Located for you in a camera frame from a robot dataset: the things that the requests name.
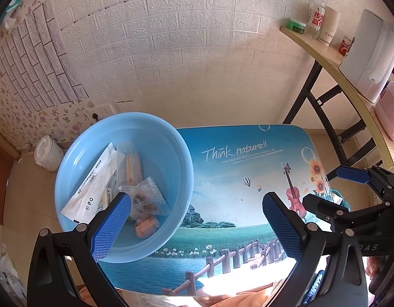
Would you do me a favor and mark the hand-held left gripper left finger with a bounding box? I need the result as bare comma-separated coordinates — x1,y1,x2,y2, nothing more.
26,192,132,307

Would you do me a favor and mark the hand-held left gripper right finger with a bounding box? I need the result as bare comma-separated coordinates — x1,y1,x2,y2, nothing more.
262,192,368,307

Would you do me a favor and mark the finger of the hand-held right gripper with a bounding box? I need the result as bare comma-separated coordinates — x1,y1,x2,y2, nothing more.
302,193,391,231
336,165,394,203

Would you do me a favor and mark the pink plastic holder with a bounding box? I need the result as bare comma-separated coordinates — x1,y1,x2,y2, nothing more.
134,215,160,239

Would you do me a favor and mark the long white packet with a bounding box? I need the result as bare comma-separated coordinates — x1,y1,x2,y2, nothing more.
61,142,118,224

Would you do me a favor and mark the clear snack packet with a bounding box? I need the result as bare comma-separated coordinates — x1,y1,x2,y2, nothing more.
118,177,171,221

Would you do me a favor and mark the clear bag of toothpicks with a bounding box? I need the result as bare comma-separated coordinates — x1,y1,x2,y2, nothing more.
116,141,145,188

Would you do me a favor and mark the light blue plastic basin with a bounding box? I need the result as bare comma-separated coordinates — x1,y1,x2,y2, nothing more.
54,112,195,264

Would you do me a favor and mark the person's right hand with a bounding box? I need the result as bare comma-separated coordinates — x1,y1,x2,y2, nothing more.
365,257,380,292

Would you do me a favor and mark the teal basket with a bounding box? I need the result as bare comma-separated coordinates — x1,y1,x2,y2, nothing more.
328,187,349,212

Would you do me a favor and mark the blue fleece cloth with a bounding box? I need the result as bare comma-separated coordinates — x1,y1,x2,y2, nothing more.
304,270,325,304

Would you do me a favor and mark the pink storage box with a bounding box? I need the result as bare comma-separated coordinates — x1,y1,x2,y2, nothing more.
374,69,394,141

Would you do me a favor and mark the white lidded pot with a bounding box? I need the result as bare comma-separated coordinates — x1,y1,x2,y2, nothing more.
35,135,65,172

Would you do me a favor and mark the white plastic bag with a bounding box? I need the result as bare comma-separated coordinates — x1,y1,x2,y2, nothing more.
0,243,26,301

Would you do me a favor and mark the white appliance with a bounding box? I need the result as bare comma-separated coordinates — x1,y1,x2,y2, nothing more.
339,9,394,103

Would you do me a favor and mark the brown wooden door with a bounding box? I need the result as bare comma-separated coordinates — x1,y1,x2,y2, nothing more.
0,128,21,224

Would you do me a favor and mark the small red box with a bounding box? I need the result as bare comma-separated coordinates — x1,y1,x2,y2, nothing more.
338,35,354,55

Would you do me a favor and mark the stack of paper cups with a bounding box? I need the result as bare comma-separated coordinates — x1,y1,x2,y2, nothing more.
319,6,341,46

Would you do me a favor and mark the green lidded jar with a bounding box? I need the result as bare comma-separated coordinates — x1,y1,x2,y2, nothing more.
287,18,307,35

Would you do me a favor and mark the clear bottle red label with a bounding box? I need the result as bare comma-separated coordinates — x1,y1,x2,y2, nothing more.
305,0,327,39

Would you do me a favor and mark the black metal desk frame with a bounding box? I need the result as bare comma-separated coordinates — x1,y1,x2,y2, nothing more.
282,61,381,167

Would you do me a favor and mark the green white wall holder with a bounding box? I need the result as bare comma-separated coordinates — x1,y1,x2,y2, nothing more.
2,0,25,28

